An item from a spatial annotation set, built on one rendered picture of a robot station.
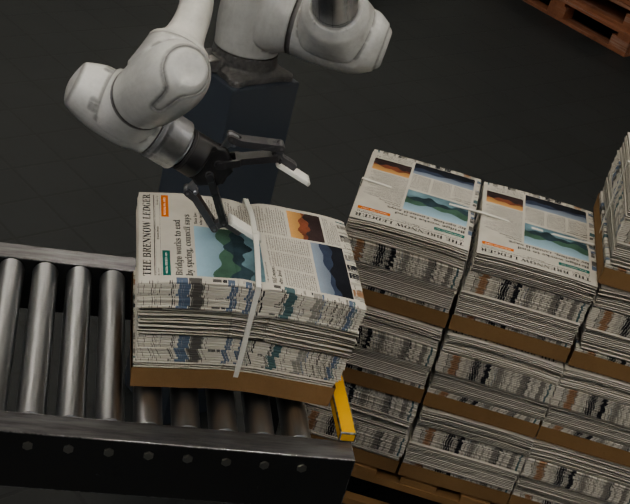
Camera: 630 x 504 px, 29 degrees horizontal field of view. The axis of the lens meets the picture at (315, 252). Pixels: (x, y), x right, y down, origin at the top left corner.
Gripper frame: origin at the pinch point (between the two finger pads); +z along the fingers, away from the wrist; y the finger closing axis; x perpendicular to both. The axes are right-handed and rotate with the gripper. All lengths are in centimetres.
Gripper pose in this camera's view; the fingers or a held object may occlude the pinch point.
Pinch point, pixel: (279, 206)
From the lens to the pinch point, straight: 207.6
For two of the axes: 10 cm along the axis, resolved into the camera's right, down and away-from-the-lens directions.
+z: 7.8, 4.6, 4.2
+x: 1.2, 5.5, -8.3
